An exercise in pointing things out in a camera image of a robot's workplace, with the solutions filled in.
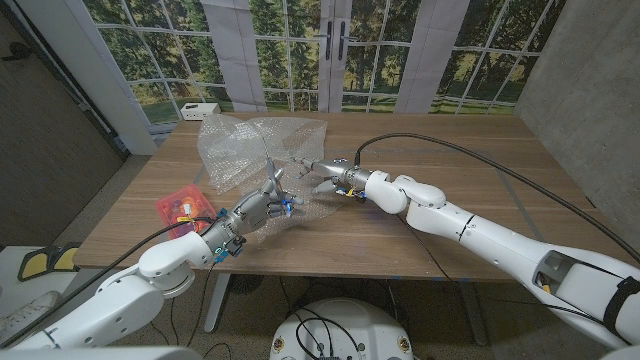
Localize white table leg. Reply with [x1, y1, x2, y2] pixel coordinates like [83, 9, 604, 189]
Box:
[457, 279, 490, 347]
[203, 272, 232, 334]

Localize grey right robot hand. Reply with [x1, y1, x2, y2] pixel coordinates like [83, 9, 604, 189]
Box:
[292, 157, 374, 199]

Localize black torso cable loop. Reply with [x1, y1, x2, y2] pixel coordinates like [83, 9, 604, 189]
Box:
[292, 308, 362, 359]

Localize white shoe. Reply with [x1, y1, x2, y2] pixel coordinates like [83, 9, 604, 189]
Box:
[0, 290, 62, 344]

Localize small white box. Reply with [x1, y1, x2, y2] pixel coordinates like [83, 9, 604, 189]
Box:
[179, 102, 222, 122]

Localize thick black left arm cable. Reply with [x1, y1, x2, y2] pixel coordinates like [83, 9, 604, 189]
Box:
[0, 215, 216, 349]

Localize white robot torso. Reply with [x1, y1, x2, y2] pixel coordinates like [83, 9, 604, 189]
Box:
[269, 298, 415, 360]

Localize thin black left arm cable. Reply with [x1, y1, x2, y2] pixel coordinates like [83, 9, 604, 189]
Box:
[169, 259, 224, 350]

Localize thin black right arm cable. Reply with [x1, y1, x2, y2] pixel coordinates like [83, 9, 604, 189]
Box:
[397, 214, 601, 322]

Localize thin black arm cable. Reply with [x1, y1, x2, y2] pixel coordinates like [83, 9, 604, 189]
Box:
[169, 259, 224, 350]
[397, 214, 601, 322]

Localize yellow black foot pedal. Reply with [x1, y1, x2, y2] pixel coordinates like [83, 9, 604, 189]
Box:
[17, 245, 60, 283]
[52, 242, 82, 273]

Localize scissors with orange grey handles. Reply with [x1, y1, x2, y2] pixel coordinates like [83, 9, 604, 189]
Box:
[263, 157, 287, 200]

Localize clear bubble wrap sheet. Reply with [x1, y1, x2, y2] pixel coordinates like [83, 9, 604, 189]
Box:
[197, 113, 342, 244]

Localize red plastic package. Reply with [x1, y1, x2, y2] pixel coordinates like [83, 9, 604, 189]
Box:
[155, 183, 217, 237]

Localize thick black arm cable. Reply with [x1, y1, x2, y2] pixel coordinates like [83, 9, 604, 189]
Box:
[353, 132, 640, 265]
[0, 215, 216, 349]

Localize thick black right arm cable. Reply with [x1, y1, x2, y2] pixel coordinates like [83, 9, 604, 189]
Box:
[353, 132, 640, 265]

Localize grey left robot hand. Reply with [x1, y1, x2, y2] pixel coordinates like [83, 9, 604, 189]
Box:
[202, 181, 305, 256]

